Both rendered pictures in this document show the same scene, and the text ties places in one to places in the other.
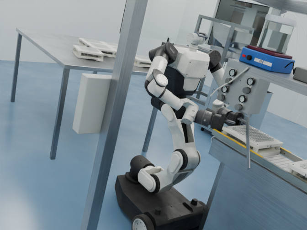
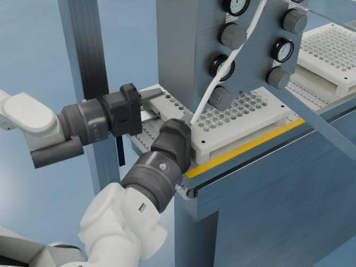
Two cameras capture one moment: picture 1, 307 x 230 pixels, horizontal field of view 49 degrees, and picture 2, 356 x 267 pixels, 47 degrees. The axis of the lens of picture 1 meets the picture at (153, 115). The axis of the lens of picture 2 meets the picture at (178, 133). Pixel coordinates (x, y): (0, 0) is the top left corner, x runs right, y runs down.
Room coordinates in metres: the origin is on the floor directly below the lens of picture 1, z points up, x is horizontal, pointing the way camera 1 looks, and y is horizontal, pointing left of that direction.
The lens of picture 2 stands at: (1.77, 0.19, 1.47)
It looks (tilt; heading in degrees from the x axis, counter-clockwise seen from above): 39 degrees down; 278
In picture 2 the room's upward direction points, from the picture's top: straight up
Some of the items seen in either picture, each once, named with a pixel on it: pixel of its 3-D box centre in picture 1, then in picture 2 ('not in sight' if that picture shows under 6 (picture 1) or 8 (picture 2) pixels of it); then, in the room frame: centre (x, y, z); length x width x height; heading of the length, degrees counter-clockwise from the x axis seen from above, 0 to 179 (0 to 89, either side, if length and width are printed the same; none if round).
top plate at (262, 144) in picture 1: (252, 136); (213, 101); (1.79, -0.56, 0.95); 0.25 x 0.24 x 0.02; 42
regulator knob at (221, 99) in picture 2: (221, 96); (220, 95); (1.77, -0.33, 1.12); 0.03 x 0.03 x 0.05; 42
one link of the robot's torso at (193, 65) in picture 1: (181, 67); not in sight; (2.31, -0.10, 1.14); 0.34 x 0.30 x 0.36; 132
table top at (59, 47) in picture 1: (87, 51); not in sight; (3.57, 0.84, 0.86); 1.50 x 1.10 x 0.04; 40
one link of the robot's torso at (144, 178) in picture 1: (155, 179); not in sight; (2.27, -0.14, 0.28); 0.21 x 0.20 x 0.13; 42
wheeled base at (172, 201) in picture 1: (155, 191); not in sight; (2.25, -0.16, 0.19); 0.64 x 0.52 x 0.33; 42
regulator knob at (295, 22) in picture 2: (246, 89); (295, 18); (1.67, -0.42, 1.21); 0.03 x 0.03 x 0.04; 42
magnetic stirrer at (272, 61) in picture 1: (266, 59); not in sight; (1.81, -0.50, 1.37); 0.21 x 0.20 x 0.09; 132
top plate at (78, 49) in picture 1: (88, 50); not in sight; (3.17, 0.75, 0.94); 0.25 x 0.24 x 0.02; 118
